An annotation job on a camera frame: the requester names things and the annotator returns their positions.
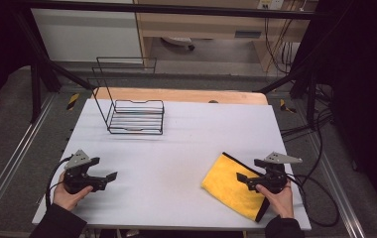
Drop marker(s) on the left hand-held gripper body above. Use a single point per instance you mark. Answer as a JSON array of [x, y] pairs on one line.
[[76, 160]]

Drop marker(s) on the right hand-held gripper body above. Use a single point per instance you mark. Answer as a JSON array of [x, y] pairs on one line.
[[277, 158]]

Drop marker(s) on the yellow cloth with black trim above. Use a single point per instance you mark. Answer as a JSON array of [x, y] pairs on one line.
[[224, 180]]

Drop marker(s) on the person's left hand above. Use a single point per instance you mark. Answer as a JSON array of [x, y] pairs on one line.
[[66, 198]]

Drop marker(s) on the person's right hand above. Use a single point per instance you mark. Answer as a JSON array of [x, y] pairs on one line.
[[280, 201]]

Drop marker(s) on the yellow black striped tape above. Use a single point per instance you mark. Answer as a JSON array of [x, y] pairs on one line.
[[72, 101], [286, 106]]

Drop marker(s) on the wooden table board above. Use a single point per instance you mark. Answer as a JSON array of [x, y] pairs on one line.
[[183, 95]]

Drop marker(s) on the white cabinet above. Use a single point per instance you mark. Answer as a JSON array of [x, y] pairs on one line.
[[87, 36]]

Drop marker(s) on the office chair base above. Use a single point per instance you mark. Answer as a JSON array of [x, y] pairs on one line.
[[180, 41]]

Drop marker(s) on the light wooden desk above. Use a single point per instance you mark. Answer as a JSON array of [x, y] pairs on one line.
[[209, 24]]

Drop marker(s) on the aluminium floor rail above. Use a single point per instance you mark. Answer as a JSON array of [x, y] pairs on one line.
[[14, 158], [338, 188]]

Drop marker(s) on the black metal frame strut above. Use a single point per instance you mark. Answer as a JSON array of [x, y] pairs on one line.
[[44, 62], [305, 79]]

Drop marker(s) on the white wall socket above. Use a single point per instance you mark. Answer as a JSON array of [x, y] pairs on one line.
[[271, 4]]

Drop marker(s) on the black metal frame crossbar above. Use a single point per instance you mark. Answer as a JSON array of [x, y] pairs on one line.
[[176, 10]]

